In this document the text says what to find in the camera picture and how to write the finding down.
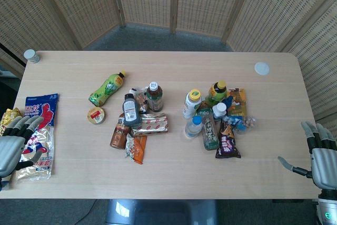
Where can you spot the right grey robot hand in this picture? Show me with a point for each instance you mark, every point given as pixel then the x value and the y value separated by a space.
pixel 325 167

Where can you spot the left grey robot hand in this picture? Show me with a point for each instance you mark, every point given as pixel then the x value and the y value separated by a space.
pixel 9 151

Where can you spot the small round snack cup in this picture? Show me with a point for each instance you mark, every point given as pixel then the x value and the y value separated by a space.
pixel 96 115

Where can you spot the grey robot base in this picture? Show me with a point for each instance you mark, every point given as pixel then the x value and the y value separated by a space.
pixel 163 213

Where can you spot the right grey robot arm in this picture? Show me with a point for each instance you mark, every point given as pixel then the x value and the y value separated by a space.
pixel 327 207

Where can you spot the green and brown snack packet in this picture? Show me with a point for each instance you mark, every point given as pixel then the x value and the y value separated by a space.
pixel 204 109

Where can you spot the gold yellow snack bag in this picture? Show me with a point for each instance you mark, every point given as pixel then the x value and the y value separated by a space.
pixel 9 115

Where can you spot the blue white glove bag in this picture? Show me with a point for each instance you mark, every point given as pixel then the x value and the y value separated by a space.
pixel 43 119

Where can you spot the clear blue candy packet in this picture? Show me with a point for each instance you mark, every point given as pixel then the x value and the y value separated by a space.
pixel 243 123

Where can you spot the grey cylinder cup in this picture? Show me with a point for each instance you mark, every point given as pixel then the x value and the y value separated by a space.
pixel 31 56

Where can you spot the dark purple snack bag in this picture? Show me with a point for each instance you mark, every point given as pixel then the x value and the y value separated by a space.
pixel 227 140

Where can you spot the orange yellow snack bag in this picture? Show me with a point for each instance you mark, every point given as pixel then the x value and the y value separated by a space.
pixel 238 101

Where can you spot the brown coffee drink bottle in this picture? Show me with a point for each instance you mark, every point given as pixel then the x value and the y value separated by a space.
pixel 119 135

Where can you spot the grey round disc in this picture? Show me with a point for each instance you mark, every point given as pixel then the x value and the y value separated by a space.
pixel 262 68

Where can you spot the small white capped bottle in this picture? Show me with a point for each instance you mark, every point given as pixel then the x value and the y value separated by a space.
pixel 219 111

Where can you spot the dark green tea bottle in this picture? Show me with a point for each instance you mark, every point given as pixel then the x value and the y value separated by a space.
pixel 209 132

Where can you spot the orange snack packet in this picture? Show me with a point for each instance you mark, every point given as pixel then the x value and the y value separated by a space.
pixel 137 148

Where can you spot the dark grey sauce bottle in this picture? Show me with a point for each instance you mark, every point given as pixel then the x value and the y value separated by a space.
pixel 130 110

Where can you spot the green bottle yellow cap upright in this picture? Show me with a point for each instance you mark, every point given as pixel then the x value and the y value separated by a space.
pixel 216 92

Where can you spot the clear water bottle blue cap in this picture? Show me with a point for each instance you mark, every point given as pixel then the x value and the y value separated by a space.
pixel 193 127

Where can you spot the small brown snack packet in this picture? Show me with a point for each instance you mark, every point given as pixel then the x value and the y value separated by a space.
pixel 140 101

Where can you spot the gold foil snack pack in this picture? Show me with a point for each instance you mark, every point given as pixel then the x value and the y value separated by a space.
pixel 152 125

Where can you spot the white bottle yellow cap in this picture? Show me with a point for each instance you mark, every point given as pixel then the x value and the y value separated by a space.
pixel 191 103

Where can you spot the brown tea bottle white cap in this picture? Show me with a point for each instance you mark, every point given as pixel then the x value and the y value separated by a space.
pixel 154 98

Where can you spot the wicker folding screen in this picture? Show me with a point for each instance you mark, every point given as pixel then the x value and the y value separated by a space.
pixel 168 1

